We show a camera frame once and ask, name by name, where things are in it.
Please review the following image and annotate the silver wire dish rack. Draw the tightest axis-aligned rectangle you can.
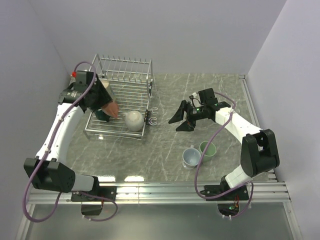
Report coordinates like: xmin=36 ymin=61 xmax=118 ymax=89
xmin=84 ymin=54 xmax=154 ymax=140

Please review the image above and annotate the light blue mug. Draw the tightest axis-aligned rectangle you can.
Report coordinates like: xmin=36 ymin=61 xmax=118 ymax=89
xmin=182 ymin=145 xmax=201 ymax=170

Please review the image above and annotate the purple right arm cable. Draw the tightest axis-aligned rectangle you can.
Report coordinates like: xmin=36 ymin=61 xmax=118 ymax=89
xmin=194 ymin=91 xmax=254 ymax=220

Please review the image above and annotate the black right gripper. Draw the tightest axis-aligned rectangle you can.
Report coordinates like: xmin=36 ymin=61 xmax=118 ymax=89
xmin=168 ymin=100 xmax=207 ymax=132

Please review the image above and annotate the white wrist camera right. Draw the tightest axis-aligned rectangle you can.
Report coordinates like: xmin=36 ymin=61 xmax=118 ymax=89
xmin=189 ymin=88 xmax=218 ymax=107

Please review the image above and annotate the aluminium mounting rail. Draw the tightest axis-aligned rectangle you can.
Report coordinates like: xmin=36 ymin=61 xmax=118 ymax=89
xmin=27 ymin=182 xmax=291 ymax=205

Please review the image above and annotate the beige dragon pattern mug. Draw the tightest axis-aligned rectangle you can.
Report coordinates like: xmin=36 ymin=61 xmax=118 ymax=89
xmin=101 ymin=79 xmax=116 ymax=102

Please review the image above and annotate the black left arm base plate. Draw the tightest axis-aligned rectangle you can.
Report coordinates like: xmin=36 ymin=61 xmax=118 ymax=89
xmin=70 ymin=186 xmax=117 ymax=202

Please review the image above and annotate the beige speckled round mug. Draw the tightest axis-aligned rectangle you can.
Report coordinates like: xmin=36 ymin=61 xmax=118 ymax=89
xmin=121 ymin=110 xmax=144 ymax=132

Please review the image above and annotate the light green mug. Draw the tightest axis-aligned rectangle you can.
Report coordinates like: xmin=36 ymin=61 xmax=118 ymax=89
xmin=199 ymin=141 xmax=217 ymax=163

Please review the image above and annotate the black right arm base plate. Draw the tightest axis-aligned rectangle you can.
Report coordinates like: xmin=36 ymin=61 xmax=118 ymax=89
xmin=200 ymin=184 xmax=249 ymax=201

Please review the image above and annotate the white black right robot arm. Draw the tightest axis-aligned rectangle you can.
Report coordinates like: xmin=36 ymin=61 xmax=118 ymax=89
xmin=168 ymin=100 xmax=280 ymax=200

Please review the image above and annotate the pink white mug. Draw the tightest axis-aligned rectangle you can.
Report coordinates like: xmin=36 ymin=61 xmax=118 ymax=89
xmin=101 ymin=101 xmax=119 ymax=118

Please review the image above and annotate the dark green mug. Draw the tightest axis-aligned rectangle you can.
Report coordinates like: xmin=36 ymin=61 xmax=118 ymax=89
xmin=94 ymin=109 xmax=111 ymax=122

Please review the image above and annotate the aluminium side rail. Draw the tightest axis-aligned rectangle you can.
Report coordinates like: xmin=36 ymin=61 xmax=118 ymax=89
xmin=238 ymin=74 xmax=278 ymax=182

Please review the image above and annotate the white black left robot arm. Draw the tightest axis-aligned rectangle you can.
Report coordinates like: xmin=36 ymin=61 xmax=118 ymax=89
xmin=23 ymin=70 xmax=112 ymax=201

